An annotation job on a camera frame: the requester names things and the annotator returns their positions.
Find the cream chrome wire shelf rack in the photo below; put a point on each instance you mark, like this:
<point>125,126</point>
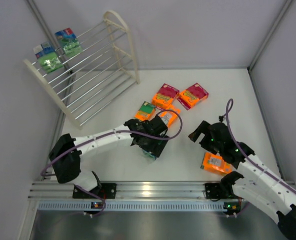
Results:
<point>89,81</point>

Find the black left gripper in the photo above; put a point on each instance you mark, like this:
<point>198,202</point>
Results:
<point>155,144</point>

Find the blue green Vileda sponge pack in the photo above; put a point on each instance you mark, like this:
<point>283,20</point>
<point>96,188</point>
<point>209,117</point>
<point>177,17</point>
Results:
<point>47,57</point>

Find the orange pink Scrub Mommy box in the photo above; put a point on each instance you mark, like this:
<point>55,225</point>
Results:
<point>165,96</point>

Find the orange box near right arm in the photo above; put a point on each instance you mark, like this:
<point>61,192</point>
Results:
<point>215,164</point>

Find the aluminium mounting rail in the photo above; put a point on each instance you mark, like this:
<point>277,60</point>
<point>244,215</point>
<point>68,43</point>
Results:
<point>144,196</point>

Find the orange box barcode side up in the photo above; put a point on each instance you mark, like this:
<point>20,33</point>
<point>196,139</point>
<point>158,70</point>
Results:
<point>169,117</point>

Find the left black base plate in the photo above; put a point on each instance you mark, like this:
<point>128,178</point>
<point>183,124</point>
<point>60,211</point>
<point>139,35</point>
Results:
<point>107,191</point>

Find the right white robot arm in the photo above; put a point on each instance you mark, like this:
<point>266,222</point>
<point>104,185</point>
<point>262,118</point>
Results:
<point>251,179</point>

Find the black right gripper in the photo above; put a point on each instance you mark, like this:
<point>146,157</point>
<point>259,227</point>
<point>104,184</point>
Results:
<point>205,133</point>

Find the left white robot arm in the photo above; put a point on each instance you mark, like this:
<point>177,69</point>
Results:
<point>68,152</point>

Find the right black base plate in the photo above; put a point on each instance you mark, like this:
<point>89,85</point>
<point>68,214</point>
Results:
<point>216,191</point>

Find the orange green Sponge Daddy box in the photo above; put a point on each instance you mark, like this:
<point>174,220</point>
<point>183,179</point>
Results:
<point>145,112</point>

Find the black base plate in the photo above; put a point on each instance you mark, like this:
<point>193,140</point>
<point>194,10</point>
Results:
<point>216,191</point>
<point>107,191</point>

